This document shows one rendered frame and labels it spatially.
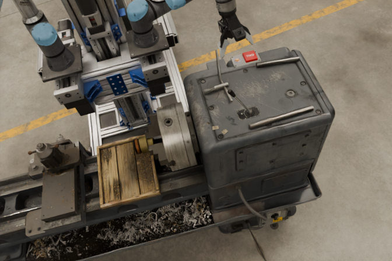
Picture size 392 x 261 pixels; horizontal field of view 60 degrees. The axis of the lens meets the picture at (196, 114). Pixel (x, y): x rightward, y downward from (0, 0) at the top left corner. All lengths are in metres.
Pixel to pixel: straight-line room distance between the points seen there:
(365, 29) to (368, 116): 1.07
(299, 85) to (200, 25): 2.37
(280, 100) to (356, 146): 1.53
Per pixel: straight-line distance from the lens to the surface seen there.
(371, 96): 3.31
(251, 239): 2.56
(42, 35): 1.93
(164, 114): 1.55
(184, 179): 1.78
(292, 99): 1.54
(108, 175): 1.87
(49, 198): 1.85
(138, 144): 1.64
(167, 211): 2.05
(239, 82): 1.59
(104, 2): 2.01
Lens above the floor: 2.47
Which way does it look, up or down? 54 degrees down
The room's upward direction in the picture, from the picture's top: 11 degrees counter-clockwise
